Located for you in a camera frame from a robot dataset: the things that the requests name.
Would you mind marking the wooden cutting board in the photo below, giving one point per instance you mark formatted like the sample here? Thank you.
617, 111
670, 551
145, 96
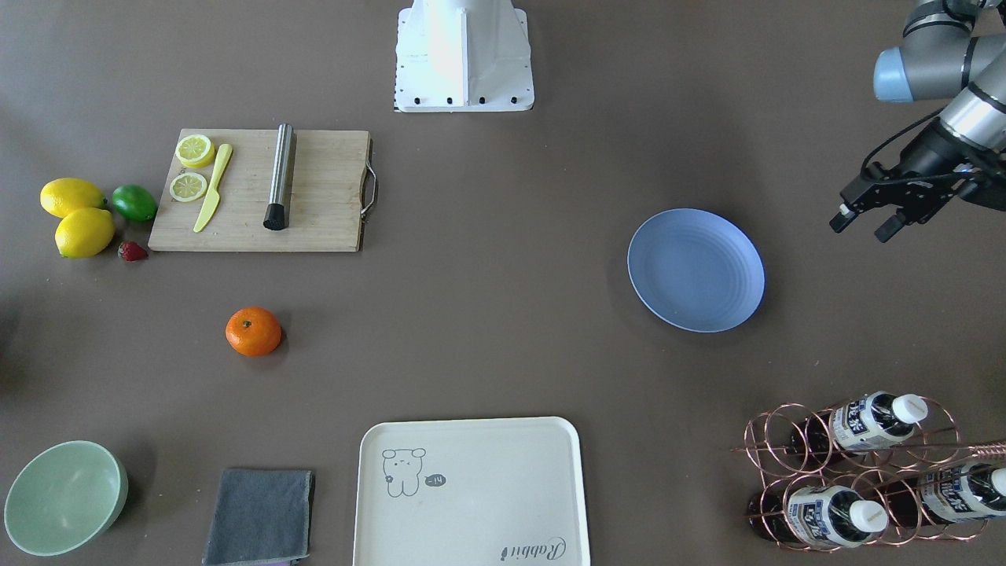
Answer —
325, 197

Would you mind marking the grey folded cloth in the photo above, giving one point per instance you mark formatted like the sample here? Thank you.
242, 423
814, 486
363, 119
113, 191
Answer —
261, 517

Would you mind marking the orange mandarin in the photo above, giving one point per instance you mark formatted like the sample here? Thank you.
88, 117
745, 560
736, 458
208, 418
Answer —
253, 331

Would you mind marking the yellow plastic knife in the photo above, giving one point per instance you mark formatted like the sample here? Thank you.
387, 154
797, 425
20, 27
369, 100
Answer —
212, 196

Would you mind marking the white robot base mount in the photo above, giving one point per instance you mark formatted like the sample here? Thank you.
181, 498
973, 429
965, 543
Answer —
463, 56

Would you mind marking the dark tea bottle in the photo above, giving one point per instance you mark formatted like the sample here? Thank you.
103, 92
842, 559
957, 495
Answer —
875, 421
817, 518
958, 494

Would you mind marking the green bowl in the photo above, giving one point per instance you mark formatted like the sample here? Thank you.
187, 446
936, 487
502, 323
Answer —
64, 498

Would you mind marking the copper wire bottle rack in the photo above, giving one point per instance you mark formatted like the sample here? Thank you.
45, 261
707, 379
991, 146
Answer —
777, 442

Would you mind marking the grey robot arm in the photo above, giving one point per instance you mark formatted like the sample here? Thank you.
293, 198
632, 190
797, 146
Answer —
941, 58

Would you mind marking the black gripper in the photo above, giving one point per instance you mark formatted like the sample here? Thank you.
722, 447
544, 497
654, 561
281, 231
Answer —
930, 151

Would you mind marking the yellow lemon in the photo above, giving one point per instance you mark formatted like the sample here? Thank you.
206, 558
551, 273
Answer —
62, 196
84, 232

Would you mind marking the steel knife sharpener rod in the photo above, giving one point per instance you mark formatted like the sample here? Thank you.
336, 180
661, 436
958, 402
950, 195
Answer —
278, 208

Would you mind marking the blue plastic plate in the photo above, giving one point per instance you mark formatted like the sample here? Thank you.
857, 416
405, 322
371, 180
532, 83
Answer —
695, 270

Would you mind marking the cream rabbit tray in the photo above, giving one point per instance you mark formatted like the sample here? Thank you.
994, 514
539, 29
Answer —
500, 491

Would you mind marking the red strawberry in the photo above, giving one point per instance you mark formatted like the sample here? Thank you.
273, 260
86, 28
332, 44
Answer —
131, 251

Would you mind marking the thin lemon slice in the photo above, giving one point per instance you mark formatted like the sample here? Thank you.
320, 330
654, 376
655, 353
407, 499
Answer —
187, 187

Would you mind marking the thick lemon slice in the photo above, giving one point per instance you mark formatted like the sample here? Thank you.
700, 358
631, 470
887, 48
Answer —
195, 151

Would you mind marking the green lime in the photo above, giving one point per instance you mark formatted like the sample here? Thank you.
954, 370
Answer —
134, 203

